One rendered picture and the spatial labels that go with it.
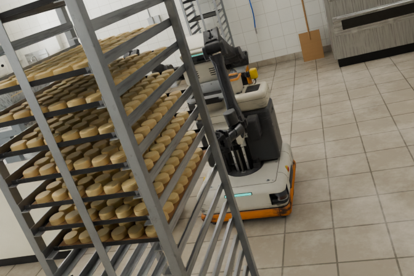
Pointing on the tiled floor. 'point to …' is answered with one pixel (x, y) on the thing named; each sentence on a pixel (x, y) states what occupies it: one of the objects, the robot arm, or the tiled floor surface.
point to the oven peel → (310, 51)
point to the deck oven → (368, 10)
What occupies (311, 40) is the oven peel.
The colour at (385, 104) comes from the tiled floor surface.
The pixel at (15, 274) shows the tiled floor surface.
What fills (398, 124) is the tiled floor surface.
